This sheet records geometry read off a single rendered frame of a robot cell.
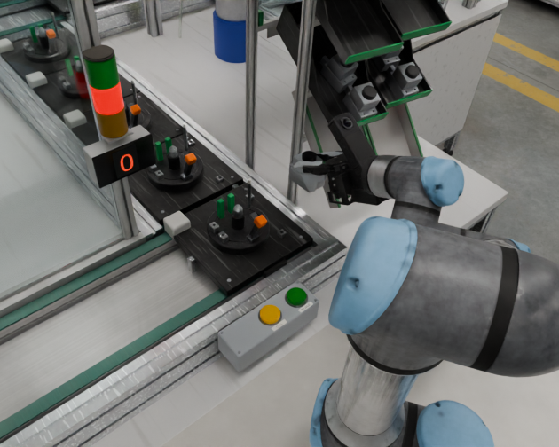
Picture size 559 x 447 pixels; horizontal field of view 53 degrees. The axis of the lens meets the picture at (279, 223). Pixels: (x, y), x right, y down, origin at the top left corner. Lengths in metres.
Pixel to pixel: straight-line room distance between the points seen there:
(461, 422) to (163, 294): 0.65
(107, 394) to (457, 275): 0.72
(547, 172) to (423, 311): 2.87
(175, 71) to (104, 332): 1.09
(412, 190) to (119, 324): 0.64
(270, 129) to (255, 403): 0.89
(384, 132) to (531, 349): 0.97
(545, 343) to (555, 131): 3.20
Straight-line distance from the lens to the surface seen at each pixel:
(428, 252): 0.50
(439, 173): 0.88
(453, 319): 0.49
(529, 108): 3.82
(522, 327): 0.50
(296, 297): 1.13
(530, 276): 0.51
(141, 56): 2.12
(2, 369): 1.20
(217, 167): 1.41
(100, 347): 1.16
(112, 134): 1.04
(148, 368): 1.07
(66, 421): 1.05
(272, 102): 1.85
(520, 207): 3.03
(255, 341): 1.08
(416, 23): 1.24
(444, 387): 1.22
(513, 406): 1.25
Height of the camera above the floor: 1.88
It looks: 46 degrees down
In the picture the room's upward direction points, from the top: 4 degrees clockwise
